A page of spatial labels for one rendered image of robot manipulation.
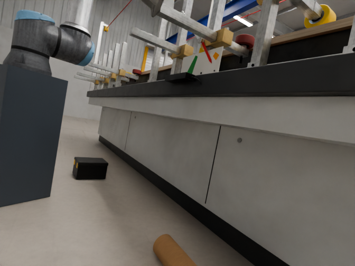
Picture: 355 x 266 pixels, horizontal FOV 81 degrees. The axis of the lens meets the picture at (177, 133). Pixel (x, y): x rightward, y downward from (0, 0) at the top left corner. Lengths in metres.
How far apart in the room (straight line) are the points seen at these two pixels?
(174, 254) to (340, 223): 0.50
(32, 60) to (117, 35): 7.95
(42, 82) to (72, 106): 7.34
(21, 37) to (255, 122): 1.04
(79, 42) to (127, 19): 8.16
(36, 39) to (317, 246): 1.34
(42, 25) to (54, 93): 0.31
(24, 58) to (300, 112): 1.09
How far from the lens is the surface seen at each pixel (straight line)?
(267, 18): 0.75
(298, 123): 0.60
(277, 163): 0.85
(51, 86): 1.16
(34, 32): 1.20
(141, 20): 9.56
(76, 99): 8.47
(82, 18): 1.30
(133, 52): 9.08
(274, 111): 0.64
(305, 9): 0.88
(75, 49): 1.25
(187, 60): 0.99
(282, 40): 0.95
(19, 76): 1.10
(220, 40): 0.85
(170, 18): 0.78
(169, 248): 0.80
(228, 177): 0.99
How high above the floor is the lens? 0.50
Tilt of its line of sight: 3 degrees down
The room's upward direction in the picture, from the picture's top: 11 degrees clockwise
